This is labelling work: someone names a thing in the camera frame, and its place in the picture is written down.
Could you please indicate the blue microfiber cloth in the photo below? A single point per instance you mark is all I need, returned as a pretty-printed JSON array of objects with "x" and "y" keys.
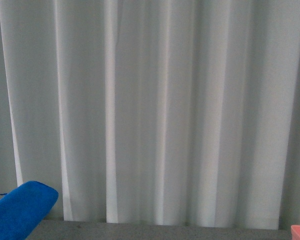
[{"x": 24, "y": 208}]

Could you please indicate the white pleated curtain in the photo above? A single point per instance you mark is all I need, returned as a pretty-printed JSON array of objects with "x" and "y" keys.
[{"x": 166, "y": 112}]

